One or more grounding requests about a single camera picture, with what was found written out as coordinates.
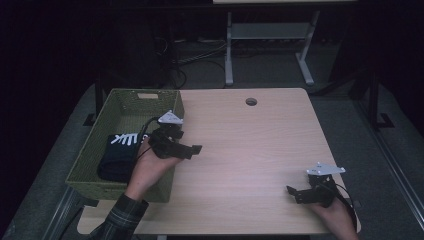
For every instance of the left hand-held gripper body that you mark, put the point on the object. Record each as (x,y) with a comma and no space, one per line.
(166,146)

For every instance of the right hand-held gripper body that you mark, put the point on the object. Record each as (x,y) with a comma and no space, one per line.
(321,191)

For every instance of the blue shirt with white print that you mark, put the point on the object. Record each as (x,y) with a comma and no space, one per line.
(116,160)

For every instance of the white metal stand frame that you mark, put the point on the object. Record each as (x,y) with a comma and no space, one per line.
(228,66)

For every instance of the black metal post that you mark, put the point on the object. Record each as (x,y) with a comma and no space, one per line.
(374,100)

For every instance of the aluminium floor rail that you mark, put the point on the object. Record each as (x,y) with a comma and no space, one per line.
(61,213)
(400,180)

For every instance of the green woven basket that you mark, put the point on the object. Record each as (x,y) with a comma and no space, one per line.
(96,143)

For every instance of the person's right hand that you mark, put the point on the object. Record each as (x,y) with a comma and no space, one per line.
(336,220)

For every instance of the person's left hand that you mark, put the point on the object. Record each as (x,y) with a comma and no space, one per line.
(146,173)

